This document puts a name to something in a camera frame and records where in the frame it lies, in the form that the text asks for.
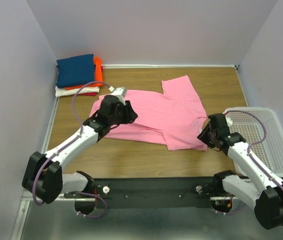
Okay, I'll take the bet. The pink t shirt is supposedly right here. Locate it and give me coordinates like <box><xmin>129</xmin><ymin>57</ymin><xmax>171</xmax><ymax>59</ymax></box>
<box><xmin>89</xmin><ymin>74</ymin><xmax>209</xmax><ymax>152</ymax></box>

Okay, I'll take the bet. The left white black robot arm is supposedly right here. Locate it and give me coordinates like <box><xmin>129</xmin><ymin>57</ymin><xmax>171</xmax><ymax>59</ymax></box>
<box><xmin>22</xmin><ymin>94</ymin><xmax>138</xmax><ymax>205</ymax></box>

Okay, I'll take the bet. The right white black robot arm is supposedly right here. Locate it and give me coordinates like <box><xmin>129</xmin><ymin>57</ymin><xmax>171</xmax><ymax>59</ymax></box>
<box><xmin>197</xmin><ymin>111</ymin><xmax>283</xmax><ymax>230</ymax></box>

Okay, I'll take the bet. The folded red t shirt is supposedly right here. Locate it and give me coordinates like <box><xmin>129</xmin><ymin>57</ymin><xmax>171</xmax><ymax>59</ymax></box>
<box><xmin>79</xmin><ymin>92</ymin><xmax>98</xmax><ymax>97</ymax></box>

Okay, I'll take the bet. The folded orange t shirt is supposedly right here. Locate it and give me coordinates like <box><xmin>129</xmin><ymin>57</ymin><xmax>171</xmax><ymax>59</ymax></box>
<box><xmin>65</xmin><ymin>56</ymin><xmax>103</xmax><ymax>90</ymax></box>

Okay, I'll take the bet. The folded blue t shirt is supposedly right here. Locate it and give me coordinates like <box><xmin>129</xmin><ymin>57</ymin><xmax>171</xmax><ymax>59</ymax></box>
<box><xmin>56</xmin><ymin>54</ymin><xmax>95</xmax><ymax>89</ymax></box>

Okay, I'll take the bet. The folded white t shirt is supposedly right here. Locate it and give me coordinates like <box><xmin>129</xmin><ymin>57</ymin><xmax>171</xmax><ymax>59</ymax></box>
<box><xmin>55</xmin><ymin>86</ymin><xmax>100</xmax><ymax>98</ymax></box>

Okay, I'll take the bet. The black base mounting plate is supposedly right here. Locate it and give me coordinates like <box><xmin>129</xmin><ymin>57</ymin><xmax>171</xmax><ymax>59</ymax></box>
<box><xmin>63</xmin><ymin>176</ymin><xmax>242</xmax><ymax>209</ymax></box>

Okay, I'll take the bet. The white plastic laundry basket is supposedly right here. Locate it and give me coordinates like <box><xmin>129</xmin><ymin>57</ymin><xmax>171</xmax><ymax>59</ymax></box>
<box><xmin>224</xmin><ymin>107</ymin><xmax>283</xmax><ymax>178</ymax></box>

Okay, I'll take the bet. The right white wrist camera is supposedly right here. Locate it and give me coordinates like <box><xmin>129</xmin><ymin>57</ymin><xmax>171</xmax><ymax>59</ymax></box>
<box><xmin>223</xmin><ymin>112</ymin><xmax>233</xmax><ymax>127</ymax></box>

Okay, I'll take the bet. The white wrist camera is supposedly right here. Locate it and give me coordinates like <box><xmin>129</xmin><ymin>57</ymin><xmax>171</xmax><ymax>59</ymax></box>
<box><xmin>108</xmin><ymin>86</ymin><xmax>127</xmax><ymax>103</ymax></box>
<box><xmin>223</xmin><ymin>112</ymin><xmax>233</xmax><ymax>127</ymax></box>

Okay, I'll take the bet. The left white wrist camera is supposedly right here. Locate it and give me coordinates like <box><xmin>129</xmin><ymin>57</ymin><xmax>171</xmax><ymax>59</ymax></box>
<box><xmin>108</xmin><ymin>86</ymin><xmax>127</xmax><ymax>103</ymax></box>

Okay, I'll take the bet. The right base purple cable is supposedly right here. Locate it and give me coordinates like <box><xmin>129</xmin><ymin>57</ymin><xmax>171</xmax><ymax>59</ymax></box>
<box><xmin>215</xmin><ymin>199</ymin><xmax>247</xmax><ymax>216</ymax></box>

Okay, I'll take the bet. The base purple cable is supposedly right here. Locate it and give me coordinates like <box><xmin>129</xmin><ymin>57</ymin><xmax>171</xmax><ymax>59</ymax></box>
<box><xmin>75</xmin><ymin>191</ymin><xmax>109</xmax><ymax>219</ymax></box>
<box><xmin>215</xmin><ymin>199</ymin><xmax>247</xmax><ymax>216</ymax></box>

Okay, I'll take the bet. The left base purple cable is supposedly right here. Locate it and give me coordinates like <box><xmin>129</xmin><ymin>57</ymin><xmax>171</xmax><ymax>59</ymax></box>
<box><xmin>75</xmin><ymin>191</ymin><xmax>109</xmax><ymax>219</ymax></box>

